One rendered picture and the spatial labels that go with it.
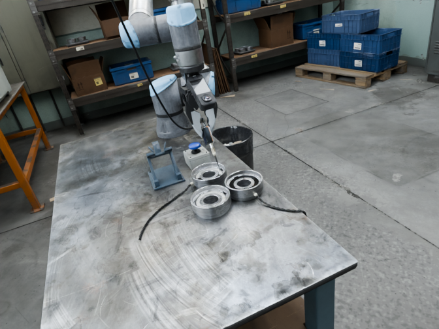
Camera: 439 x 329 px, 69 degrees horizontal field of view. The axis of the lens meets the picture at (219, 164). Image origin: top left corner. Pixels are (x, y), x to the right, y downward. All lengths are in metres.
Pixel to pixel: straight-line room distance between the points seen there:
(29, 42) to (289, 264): 4.18
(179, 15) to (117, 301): 0.67
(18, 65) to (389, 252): 4.19
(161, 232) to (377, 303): 1.12
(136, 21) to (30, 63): 3.60
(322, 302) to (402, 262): 1.12
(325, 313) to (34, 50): 4.22
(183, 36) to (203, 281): 0.59
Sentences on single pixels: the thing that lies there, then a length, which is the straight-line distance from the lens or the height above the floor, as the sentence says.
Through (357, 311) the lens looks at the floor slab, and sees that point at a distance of 1.64.
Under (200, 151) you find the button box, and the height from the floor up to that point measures 0.85.
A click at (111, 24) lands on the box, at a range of 4.22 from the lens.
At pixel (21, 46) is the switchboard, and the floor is 1.09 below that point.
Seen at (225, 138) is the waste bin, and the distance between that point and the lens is 2.37.
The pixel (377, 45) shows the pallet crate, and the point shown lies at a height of 0.46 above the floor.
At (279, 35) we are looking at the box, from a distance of 5.00.
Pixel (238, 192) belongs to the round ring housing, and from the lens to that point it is 0.84.
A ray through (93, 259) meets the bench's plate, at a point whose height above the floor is 0.80.
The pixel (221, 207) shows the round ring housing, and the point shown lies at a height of 0.83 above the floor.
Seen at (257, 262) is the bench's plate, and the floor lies 0.80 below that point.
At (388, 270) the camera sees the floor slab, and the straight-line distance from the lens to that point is 1.82.
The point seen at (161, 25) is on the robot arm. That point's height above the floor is 1.24.
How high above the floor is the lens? 1.30
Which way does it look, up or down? 28 degrees down
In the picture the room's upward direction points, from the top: 10 degrees counter-clockwise
